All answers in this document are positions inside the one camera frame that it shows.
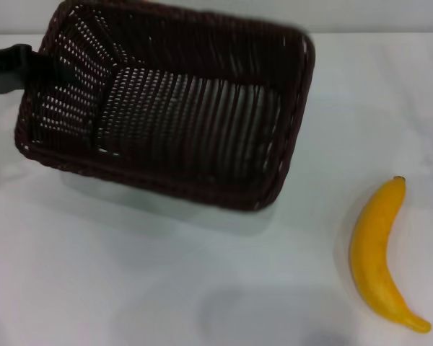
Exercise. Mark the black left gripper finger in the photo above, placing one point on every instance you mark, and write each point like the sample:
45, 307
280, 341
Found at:
23, 66

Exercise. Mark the dark brown woven basket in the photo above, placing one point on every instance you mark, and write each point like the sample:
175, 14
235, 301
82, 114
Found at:
187, 162

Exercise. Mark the yellow banana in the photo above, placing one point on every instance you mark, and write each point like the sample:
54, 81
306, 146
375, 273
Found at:
373, 248

